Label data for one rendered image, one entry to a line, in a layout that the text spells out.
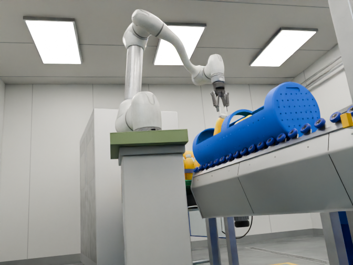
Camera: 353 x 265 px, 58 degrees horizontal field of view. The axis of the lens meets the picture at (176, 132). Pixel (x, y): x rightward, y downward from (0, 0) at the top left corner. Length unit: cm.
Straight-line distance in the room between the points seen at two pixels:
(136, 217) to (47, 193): 492
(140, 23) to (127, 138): 82
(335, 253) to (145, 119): 103
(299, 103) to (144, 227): 92
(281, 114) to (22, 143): 563
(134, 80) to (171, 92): 490
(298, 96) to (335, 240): 66
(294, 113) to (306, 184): 35
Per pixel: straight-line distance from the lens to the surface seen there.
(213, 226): 216
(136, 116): 168
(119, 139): 148
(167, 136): 150
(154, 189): 152
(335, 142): 126
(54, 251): 632
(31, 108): 676
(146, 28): 204
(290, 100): 157
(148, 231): 151
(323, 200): 138
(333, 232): 136
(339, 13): 101
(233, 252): 224
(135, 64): 202
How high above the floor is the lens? 67
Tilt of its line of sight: 14 degrees up
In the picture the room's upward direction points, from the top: 5 degrees counter-clockwise
